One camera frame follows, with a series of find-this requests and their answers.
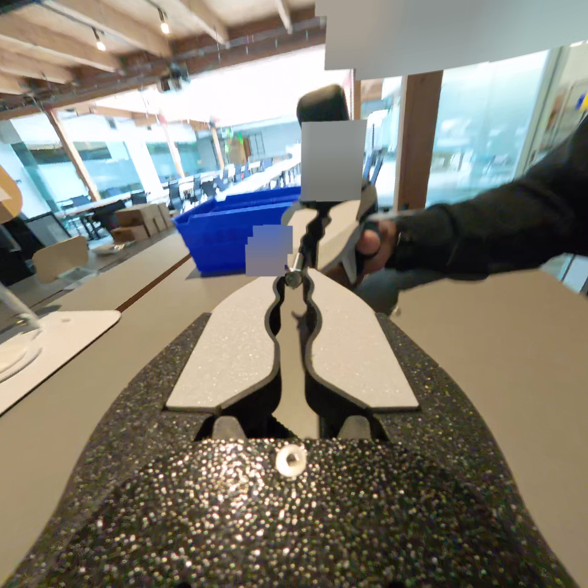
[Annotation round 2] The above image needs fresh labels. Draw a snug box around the clear acrylic stand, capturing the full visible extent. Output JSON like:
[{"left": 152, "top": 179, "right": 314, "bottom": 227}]
[{"left": 0, "top": 280, "right": 44, "bottom": 382}]

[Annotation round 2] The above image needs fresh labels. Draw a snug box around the person's right hand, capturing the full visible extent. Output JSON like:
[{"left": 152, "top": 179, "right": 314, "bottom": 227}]
[{"left": 356, "top": 220, "right": 400, "bottom": 277}]

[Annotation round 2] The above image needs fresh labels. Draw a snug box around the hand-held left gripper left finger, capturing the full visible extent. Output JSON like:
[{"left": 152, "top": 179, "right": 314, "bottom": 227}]
[{"left": 164, "top": 275, "right": 286, "bottom": 439}]

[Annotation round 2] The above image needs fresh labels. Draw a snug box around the white stand base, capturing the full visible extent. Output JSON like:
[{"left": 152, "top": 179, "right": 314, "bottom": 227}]
[{"left": 0, "top": 310, "right": 121, "bottom": 414}]

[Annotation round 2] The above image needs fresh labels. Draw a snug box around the silver bolt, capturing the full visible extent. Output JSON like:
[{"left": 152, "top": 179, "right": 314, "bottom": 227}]
[{"left": 284, "top": 254, "right": 307, "bottom": 289}]

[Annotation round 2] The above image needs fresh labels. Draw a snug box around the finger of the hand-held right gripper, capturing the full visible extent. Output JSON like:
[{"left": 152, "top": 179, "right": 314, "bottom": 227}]
[
  {"left": 281, "top": 202, "right": 325, "bottom": 273},
  {"left": 311, "top": 202, "right": 369, "bottom": 274}
]

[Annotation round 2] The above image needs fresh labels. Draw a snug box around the row of black office chairs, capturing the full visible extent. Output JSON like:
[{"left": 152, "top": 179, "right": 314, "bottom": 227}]
[{"left": 60, "top": 158, "right": 299, "bottom": 239}]

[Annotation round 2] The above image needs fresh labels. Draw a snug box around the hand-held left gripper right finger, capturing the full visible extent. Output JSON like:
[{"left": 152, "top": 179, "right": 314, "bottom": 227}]
[{"left": 303, "top": 270, "right": 420, "bottom": 439}]

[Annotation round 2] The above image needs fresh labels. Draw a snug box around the blue plastic bin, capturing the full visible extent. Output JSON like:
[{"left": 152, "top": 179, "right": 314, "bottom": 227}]
[
  {"left": 174, "top": 202, "right": 299, "bottom": 276},
  {"left": 213, "top": 186, "right": 301, "bottom": 205}
]

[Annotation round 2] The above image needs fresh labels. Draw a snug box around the stack of cardboard boxes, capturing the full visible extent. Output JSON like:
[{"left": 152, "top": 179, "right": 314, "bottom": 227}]
[{"left": 110, "top": 202, "right": 173, "bottom": 244}]

